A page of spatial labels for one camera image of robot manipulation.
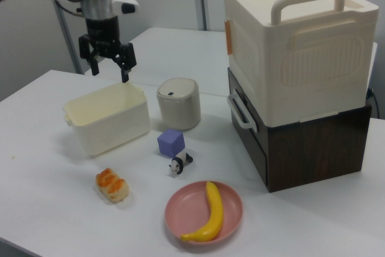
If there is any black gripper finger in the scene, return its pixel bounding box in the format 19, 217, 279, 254
89, 52, 100, 76
116, 43, 137, 84

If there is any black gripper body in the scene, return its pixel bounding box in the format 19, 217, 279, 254
78, 17, 131, 62

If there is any cream plastic storage box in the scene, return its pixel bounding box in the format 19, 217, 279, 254
223, 0, 380, 128

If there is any beige mini trash can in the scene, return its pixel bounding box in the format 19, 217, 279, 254
156, 77, 202, 132

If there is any purple foam cube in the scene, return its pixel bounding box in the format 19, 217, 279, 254
156, 128, 185, 158

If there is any toy panda figure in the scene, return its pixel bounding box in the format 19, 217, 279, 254
168, 152, 194, 176

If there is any toy bread with orange glaze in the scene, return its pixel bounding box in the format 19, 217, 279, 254
95, 167, 130, 203

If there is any pink plate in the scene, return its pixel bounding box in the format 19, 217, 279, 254
164, 180, 244, 237

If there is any yellow toy banana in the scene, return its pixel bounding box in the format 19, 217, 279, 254
180, 181, 224, 234

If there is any dark wooden drawer cabinet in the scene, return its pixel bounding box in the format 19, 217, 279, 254
227, 67, 374, 194

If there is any white drawer handle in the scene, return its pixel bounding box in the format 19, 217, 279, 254
226, 90, 259, 133

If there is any black cable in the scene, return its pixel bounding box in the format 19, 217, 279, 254
366, 87, 380, 119

